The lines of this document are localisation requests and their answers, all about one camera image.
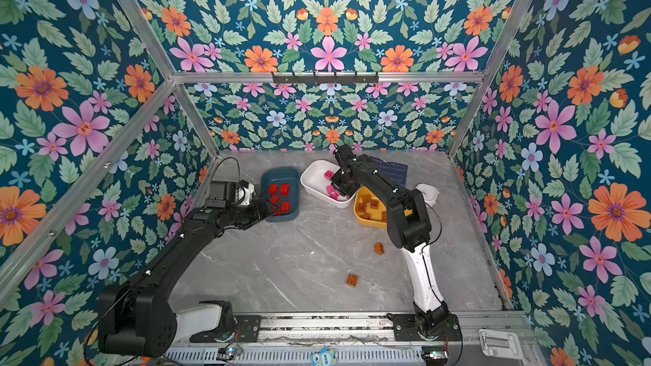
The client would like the small white round dish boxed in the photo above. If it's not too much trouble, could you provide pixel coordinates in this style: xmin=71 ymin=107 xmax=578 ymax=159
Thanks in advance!
xmin=416 ymin=183 xmax=440 ymax=208

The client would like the black hook rail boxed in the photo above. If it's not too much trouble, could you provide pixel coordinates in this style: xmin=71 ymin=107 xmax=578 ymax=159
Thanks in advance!
xmin=271 ymin=72 xmax=380 ymax=86

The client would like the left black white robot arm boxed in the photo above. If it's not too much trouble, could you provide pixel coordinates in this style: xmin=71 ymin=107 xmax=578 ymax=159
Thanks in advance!
xmin=98 ymin=200 xmax=276 ymax=358

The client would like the pink lego brick cluster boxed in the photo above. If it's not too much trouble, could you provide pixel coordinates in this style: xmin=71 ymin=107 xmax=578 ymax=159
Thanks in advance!
xmin=325 ymin=186 xmax=341 ymax=201

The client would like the yellow plastic container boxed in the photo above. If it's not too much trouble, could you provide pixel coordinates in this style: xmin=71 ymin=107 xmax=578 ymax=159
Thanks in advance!
xmin=354 ymin=186 xmax=387 ymax=230

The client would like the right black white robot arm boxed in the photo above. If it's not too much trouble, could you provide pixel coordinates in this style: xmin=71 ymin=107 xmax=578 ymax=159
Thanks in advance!
xmin=331 ymin=145 xmax=451 ymax=339

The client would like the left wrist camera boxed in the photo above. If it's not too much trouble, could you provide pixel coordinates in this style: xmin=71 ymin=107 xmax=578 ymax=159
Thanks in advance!
xmin=205 ymin=181 xmax=255 ymax=208

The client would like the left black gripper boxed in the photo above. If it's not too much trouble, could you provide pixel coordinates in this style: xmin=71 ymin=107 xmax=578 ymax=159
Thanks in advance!
xmin=224 ymin=196 xmax=280 ymax=228

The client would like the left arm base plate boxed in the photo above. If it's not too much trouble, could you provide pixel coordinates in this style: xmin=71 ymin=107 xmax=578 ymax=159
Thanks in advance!
xmin=200 ymin=314 xmax=262 ymax=343

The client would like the white plastic container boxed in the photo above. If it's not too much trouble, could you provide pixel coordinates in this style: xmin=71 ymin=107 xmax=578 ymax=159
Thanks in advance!
xmin=300 ymin=159 xmax=357 ymax=208

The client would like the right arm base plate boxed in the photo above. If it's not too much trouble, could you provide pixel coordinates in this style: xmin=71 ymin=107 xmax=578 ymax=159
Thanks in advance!
xmin=388 ymin=313 xmax=463 ymax=342

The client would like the white device on rail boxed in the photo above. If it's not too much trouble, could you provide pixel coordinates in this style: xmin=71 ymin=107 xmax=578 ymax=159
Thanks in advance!
xmin=478 ymin=329 xmax=524 ymax=360

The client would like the dark blue printed card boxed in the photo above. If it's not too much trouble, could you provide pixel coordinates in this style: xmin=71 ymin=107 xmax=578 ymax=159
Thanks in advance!
xmin=371 ymin=157 xmax=409 ymax=186

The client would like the teal plastic container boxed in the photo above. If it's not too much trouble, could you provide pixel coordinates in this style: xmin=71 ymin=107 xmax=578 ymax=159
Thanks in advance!
xmin=261 ymin=167 xmax=301 ymax=222

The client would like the blue owl toy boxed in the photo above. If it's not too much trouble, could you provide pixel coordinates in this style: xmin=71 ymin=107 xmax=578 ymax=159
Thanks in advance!
xmin=310 ymin=348 xmax=337 ymax=366

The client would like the orange lego brick bottom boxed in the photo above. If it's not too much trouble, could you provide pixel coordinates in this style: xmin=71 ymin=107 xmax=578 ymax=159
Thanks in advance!
xmin=346 ymin=274 xmax=359 ymax=287

